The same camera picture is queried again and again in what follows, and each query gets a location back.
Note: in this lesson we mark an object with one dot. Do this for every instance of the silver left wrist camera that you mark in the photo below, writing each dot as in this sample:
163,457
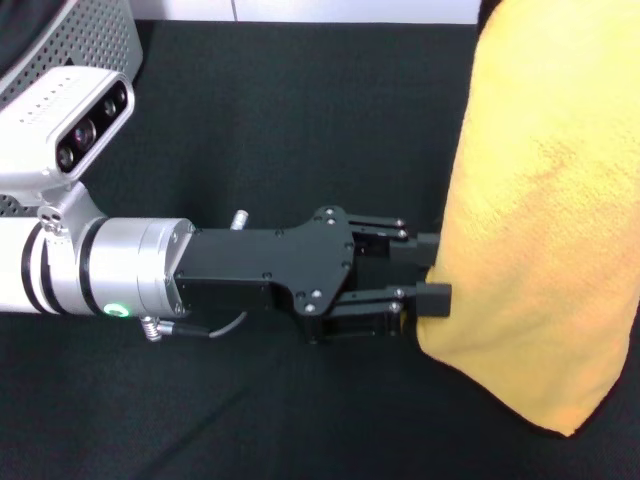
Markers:
50,115

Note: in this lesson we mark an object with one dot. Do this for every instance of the black tablecloth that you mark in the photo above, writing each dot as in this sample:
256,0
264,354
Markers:
300,125

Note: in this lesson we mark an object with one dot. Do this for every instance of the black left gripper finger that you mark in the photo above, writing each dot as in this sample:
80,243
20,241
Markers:
435,300

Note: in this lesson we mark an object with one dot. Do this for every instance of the yellow towel with black back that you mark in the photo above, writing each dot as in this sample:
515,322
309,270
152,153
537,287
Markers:
540,200

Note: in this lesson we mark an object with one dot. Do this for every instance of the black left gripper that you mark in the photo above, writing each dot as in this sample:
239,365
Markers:
260,260

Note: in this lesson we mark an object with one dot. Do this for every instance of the grey perforated storage box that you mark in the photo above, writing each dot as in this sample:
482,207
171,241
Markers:
100,35

